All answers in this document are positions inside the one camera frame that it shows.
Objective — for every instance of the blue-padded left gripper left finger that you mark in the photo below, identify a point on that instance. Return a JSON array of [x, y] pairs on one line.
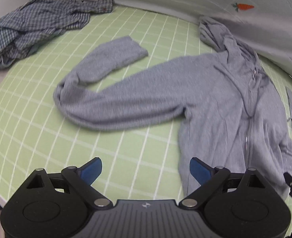
[[80, 180]]

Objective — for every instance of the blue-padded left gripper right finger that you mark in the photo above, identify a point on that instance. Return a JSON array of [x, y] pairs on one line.
[[211, 181]]

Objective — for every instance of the grey zip hoodie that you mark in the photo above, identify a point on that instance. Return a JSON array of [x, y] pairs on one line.
[[233, 113]]

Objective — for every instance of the green grid cutting mat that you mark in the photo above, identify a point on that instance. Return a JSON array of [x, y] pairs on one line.
[[45, 206]]

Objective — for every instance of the blue checked shirt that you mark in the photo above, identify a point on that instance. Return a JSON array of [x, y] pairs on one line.
[[25, 29]]

